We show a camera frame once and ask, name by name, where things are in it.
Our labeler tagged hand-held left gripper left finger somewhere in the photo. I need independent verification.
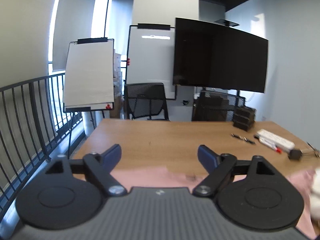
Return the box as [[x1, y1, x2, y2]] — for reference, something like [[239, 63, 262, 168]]
[[45, 144, 128, 197]]

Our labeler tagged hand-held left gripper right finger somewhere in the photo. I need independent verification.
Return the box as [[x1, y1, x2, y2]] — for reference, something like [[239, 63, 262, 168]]
[[192, 144, 278, 197]]

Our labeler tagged pink t-shirt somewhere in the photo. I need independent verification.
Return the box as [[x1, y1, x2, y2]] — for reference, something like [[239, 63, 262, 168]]
[[110, 167, 318, 240]]

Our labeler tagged person's right hand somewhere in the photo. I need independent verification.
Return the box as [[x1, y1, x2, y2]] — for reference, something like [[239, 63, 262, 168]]
[[310, 169, 320, 220]]

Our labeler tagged black pen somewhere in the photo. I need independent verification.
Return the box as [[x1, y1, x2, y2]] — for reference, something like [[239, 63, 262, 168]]
[[231, 133, 256, 145]]

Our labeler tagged black box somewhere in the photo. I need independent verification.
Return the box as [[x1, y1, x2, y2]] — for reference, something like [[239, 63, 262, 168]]
[[233, 121, 255, 131]]

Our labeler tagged black mesh office chair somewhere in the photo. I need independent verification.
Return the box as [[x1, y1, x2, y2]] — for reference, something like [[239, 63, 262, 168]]
[[124, 82, 170, 121], [192, 90, 246, 122]]

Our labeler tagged red capped marker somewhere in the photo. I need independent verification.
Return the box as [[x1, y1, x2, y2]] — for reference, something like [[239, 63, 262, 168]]
[[260, 139, 282, 153]]

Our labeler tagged flip chart easel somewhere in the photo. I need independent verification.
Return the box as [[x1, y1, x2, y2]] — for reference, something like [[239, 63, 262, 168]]
[[62, 38, 115, 155]]

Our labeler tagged black power adapter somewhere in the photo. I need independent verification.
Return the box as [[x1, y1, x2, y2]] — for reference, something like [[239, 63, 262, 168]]
[[288, 149, 303, 160]]

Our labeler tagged large whiteboard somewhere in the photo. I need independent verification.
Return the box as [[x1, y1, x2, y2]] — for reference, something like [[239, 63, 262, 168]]
[[125, 24, 177, 100]]

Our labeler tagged large black monitor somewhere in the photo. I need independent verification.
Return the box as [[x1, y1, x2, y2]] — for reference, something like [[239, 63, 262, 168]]
[[172, 17, 269, 93]]

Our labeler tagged black ceiling mount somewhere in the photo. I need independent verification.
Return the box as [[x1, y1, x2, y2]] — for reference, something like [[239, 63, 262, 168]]
[[214, 19, 240, 27]]

